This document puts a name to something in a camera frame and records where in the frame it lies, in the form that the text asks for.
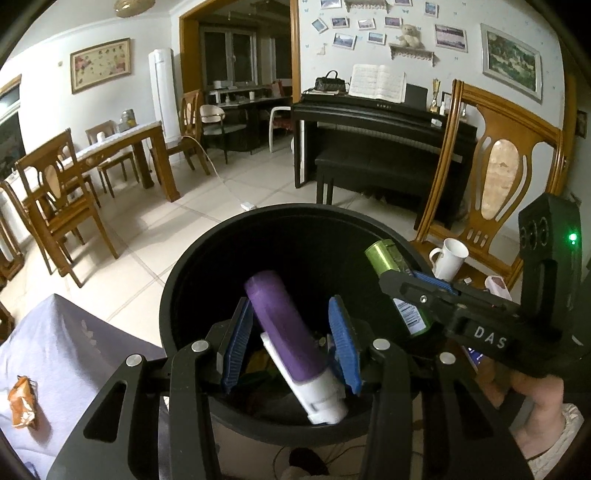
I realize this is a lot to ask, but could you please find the black tablet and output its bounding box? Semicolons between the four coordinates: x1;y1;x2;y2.
404;83;429;110

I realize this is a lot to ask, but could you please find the lavender flower-print cloth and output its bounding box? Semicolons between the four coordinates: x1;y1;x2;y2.
0;293;171;480

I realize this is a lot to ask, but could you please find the white teddy bear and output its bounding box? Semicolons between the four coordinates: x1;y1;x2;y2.
398;24;424;49

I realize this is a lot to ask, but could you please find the black trash bin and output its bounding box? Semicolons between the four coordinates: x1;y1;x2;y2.
158;203;439;448

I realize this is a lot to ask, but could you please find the white standing air conditioner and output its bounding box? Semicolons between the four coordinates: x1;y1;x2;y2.
148;47;181;144

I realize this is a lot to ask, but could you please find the open sheet music book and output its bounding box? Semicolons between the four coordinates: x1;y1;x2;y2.
347;64;407;103

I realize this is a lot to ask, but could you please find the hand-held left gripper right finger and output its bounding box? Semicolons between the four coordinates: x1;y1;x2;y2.
328;296;535;480

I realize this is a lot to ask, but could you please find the person's right forearm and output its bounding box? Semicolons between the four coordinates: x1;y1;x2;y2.
526;404;585;478

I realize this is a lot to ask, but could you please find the black digital piano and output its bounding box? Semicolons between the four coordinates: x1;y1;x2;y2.
292;83;476;227

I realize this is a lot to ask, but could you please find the beige padded chair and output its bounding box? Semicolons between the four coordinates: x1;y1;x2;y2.
199;104;232;164

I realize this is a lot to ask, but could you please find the purple tube with white cap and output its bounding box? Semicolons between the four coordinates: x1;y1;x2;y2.
244;270;348;425

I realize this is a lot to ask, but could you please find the round ceiling lamp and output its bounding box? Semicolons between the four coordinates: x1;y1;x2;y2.
115;0;157;18

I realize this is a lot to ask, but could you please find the white plastic chair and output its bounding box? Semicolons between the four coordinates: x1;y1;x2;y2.
269;105;296;153

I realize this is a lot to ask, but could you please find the wide framed floral picture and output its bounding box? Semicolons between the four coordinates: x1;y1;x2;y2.
70;38;131;95

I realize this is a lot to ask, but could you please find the dark handbag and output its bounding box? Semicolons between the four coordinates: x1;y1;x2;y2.
315;70;348;93

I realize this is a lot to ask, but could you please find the person's right hand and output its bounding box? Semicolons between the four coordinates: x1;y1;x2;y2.
478;357;568;460

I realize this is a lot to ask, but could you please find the black piano bench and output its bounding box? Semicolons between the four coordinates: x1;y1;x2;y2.
315;148;444;217

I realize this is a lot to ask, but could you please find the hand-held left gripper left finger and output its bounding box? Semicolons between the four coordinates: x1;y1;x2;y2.
46;296;256;480

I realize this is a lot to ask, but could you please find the framed landscape painting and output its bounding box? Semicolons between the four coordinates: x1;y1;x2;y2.
480;23;543;102

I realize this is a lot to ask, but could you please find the white wall shelf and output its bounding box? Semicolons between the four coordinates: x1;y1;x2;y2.
389;42;435;65

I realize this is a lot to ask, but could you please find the white mug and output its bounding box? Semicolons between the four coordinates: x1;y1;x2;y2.
428;237;469;282

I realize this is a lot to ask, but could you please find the dark window with wooden top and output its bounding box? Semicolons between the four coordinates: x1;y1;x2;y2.
0;74;27;178

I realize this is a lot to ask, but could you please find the white power strip cable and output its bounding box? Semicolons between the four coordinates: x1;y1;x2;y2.
182;136;257;210

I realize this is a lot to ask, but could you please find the green can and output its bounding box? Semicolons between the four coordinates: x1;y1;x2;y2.
365;237;432;337

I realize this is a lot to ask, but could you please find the dark desk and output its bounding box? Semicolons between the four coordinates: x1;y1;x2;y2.
203;83;294;153

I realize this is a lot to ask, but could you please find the carved wooden chair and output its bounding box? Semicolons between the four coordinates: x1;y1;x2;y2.
411;78;566;301

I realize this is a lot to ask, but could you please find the group of small wall photos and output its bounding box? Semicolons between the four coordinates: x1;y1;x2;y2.
310;0;439;51

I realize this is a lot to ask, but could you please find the framed purple photo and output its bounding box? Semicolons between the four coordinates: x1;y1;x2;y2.
434;24;468;52

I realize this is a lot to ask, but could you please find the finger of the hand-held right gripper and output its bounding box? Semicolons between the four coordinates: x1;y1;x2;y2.
412;270;521;310
378;269;462;331

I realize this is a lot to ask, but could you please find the wooden dining chair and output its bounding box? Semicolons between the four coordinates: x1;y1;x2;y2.
16;129;120;288
164;90;211;174
85;120;134;195

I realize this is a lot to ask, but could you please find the wooden dining table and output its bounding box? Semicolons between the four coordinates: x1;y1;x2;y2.
14;121;178;204

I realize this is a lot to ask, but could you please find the orange snack packet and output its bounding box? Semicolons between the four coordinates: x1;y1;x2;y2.
7;375;38;430

